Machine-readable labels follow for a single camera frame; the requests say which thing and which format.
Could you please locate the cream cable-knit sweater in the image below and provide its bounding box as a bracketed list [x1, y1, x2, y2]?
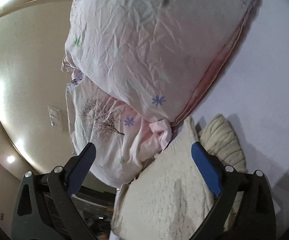
[111, 115, 247, 239]

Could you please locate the pink floral pillow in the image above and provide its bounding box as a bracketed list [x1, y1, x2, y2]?
[62, 0, 257, 188]

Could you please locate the white wall light switch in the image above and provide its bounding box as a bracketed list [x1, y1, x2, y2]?
[48, 106, 63, 131]

